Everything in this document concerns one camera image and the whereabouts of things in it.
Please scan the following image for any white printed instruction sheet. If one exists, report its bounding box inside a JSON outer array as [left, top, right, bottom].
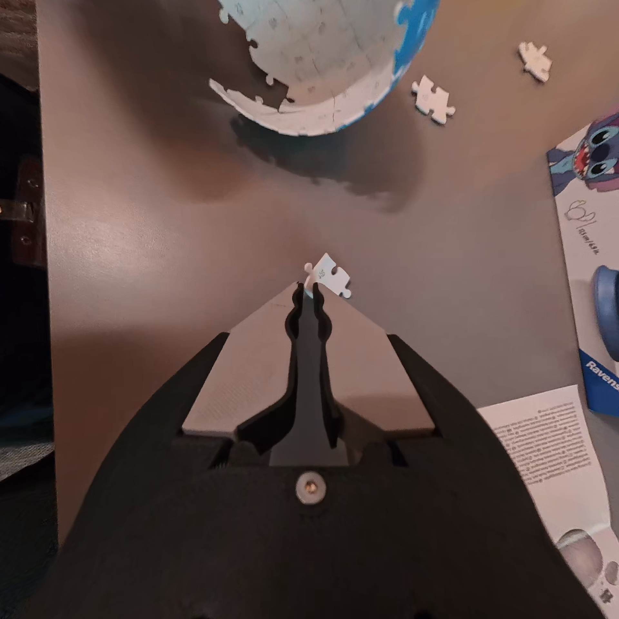
[[476, 384, 619, 619]]

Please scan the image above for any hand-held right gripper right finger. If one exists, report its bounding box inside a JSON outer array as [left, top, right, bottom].
[[312, 283, 437, 449]]

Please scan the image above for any badge holder with clip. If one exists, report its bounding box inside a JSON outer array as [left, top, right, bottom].
[[0, 155, 48, 268]]

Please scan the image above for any partly built puzzle ball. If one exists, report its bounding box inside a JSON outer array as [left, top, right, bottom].
[[208, 0, 442, 137]]

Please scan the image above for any cartoon printed puzzle box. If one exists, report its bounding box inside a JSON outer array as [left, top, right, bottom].
[[546, 109, 619, 418]]

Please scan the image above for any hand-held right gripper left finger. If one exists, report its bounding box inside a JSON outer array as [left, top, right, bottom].
[[180, 282, 304, 455]]

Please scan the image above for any white puzzle piece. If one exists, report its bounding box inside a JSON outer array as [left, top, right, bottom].
[[517, 42, 553, 83], [303, 252, 353, 300], [410, 74, 457, 126]]

